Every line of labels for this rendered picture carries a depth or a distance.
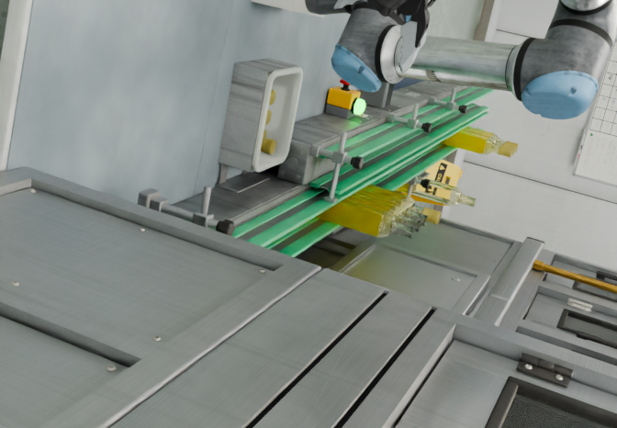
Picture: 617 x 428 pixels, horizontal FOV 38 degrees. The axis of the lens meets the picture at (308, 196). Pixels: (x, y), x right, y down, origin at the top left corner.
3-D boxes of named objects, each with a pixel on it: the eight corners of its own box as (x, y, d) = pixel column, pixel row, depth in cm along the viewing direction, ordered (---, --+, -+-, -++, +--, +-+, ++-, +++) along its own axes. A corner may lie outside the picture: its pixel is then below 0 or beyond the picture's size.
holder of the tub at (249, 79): (213, 185, 195) (245, 196, 192) (234, 62, 187) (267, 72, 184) (248, 172, 210) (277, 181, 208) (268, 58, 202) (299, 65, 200)
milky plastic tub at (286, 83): (218, 163, 193) (254, 174, 190) (236, 62, 187) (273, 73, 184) (254, 151, 209) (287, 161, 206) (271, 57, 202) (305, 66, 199)
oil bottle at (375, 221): (306, 215, 217) (387, 241, 210) (310, 193, 216) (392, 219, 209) (315, 209, 222) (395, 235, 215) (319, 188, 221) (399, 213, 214)
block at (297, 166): (274, 178, 209) (302, 186, 207) (282, 140, 207) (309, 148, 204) (281, 175, 213) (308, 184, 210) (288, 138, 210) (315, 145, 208)
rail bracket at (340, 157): (300, 194, 208) (350, 208, 204) (314, 125, 203) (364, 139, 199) (306, 191, 211) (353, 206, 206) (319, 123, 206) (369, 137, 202)
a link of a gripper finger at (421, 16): (429, 46, 136) (431, -10, 131) (424, 50, 134) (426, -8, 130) (401, 42, 138) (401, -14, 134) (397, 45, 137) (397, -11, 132)
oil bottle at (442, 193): (394, 189, 292) (470, 212, 283) (398, 174, 290) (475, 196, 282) (398, 186, 297) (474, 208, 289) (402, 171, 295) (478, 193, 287)
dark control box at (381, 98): (355, 101, 271) (382, 108, 268) (361, 75, 268) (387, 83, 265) (364, 98, 278) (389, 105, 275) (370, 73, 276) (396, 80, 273)
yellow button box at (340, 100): (322, 112, 246) (347, 118, 243) (328, 85, 244) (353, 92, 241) (331, 109, 252) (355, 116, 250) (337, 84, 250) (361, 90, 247)
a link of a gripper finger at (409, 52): (432, 66, 142) (433, 9, 137) (416, 78, 137) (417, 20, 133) (414, 62, 143) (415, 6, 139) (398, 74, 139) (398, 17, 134)
